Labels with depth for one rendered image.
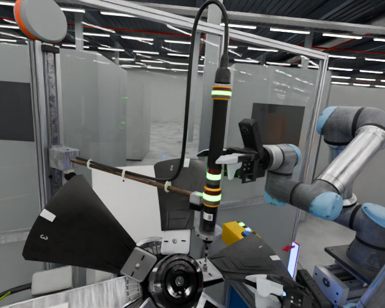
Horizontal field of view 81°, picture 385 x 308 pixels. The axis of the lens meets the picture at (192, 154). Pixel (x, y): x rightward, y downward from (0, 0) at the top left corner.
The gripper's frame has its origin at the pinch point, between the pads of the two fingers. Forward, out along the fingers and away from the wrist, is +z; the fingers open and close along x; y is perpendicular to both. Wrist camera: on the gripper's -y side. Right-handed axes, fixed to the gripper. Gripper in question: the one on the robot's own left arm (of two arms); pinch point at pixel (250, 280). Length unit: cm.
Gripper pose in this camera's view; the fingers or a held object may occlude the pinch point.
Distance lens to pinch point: 69.3
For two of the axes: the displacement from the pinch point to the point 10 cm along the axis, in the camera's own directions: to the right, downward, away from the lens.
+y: -4.7, 2.5, -8.4
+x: -0.2, 9.6, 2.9
